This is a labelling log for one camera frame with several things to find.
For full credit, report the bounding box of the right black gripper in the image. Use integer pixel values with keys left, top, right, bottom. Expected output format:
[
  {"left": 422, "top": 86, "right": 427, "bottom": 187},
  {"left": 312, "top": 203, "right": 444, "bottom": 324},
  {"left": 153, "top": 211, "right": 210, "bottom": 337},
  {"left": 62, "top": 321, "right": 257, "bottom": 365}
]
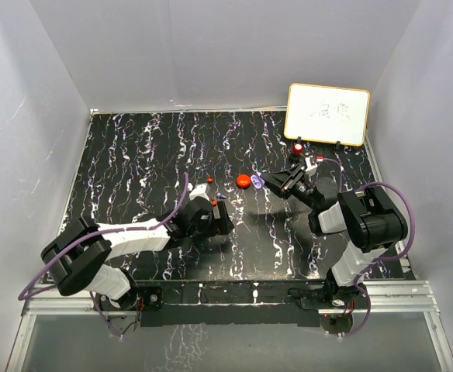
[{"left": 261, "top": 164, "right": 320, "bottom": 211}]

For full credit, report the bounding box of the purple earbud charging case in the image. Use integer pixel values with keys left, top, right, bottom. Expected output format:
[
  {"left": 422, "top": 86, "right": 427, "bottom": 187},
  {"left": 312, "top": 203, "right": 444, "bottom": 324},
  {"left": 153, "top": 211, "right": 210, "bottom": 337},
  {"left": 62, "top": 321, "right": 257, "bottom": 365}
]
[{"left": 251, "top": 174, "right": 265, "bottom": 190}]

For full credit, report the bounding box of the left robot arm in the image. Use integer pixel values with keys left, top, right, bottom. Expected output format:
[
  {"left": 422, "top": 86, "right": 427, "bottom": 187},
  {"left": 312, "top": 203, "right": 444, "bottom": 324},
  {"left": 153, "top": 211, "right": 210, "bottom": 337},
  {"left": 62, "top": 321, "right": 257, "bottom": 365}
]
[{"left": 40, "top": 197, "right": 233, "bottom": 310}]

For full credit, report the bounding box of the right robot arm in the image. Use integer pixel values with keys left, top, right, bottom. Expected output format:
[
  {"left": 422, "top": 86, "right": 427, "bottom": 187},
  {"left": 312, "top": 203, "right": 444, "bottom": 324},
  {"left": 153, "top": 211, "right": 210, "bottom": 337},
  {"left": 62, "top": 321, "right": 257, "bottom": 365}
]
[{"left": 261, "top": 165, "right": 410, "bottom": 308}]

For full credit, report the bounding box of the red round disc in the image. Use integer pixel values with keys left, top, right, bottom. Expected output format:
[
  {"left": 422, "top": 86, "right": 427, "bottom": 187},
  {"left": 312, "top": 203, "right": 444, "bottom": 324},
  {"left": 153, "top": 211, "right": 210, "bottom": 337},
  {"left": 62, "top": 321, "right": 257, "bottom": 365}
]
[{"left": 236, "top": 174, "right": 251, "bottom": 189}]

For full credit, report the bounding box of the red emergency stop button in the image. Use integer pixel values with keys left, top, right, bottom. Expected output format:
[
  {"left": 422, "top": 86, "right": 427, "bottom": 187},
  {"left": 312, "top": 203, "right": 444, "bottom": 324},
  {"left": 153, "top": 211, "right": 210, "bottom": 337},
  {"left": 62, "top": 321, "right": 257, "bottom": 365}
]
[{"left": 289, "top": 143, "right": 303, "bottom": 164}]

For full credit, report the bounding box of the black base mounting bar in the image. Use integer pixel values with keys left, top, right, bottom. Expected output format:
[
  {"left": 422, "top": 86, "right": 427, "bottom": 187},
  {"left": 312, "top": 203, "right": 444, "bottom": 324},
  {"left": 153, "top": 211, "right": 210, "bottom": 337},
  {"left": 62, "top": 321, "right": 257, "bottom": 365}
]
[{"left": 137, "top": 280, "right": 328, "bottom": 327}]

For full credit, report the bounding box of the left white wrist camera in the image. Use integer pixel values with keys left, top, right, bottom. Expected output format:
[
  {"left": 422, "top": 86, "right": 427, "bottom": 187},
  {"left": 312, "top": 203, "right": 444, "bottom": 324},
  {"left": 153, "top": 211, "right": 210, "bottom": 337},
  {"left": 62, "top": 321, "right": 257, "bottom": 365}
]
[{"left": 189, "top": 183, "right": 211, "bottom": 202}]

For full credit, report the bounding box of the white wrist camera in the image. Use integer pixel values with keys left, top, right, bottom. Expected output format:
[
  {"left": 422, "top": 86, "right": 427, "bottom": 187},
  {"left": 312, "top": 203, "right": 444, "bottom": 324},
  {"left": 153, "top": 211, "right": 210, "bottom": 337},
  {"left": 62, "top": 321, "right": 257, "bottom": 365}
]
[
  {"left": 189, "top": 183, "right": 211, "bottom": 202},
  {"left": 303, "top": 156, "right": 323, "bottom": 174}
]

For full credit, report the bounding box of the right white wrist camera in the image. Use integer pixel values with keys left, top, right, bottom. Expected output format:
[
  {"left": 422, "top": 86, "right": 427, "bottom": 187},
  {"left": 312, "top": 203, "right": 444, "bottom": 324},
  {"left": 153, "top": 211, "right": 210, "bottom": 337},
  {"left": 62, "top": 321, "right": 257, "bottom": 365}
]
[{"left": 303, "top": 156, "right": 323, "bottom": 174}]

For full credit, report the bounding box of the white board with frame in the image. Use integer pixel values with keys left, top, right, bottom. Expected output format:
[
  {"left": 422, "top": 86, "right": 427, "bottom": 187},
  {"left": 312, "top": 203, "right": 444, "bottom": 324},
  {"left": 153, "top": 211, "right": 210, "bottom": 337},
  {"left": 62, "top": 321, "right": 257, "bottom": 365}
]
[{"left": 284, "top": 83, "right": 371, "bottom": 146}]

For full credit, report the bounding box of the aluminium frame rail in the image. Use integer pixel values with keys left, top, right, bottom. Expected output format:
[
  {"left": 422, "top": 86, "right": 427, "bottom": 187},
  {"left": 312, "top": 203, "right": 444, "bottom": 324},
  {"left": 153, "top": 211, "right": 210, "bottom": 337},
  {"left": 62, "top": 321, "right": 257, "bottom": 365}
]
[{"left": 6, "top": 281, "right": 453, "bottom": 371}]

